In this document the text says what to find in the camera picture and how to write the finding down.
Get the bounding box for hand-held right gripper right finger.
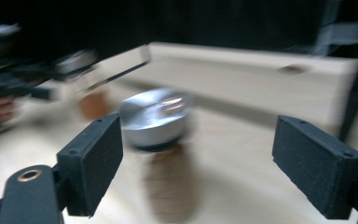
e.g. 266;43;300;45
271;115;358;220

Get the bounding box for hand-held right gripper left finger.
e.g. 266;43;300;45
56;113;124;217

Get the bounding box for glass jar orange contents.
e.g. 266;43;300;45
55;49;116;120

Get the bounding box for glass jar brown contents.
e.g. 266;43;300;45
117;88;206;223

